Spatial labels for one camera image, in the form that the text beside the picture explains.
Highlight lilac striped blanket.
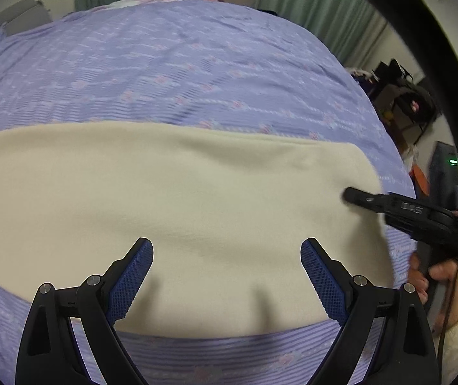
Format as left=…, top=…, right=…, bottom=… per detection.
left=0, top=0, right=418, bottom=385

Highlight person's right hand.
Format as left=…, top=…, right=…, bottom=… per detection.
left=409, top=251, right=458, bottom=306

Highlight grey padded headboard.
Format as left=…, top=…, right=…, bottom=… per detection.
left=0, top=0, right=53, bottom=37

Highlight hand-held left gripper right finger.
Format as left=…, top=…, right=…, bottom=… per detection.
left=300, top=238, right=440, bottom=385

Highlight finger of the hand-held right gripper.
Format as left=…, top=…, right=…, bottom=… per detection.
left=342, top=186, right=392, bottom=214

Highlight thin black cable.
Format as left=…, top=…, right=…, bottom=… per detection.
left=437, top=262, right=458, bottom=370

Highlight pink white quilt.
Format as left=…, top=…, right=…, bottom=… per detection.
left=101, top=0, right=174, bottom=11

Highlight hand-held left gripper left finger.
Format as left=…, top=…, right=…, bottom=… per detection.
left=14, top=238, right=154, bottom=385

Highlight cream pants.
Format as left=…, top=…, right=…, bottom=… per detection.
left=0, top=122, right=396, bottom=335

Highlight red stool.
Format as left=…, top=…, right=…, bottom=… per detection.
left=411, top=164, right=430, bottom=199

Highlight thick black cable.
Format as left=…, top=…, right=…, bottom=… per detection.
left=331, top=0, right=458, bottom=385

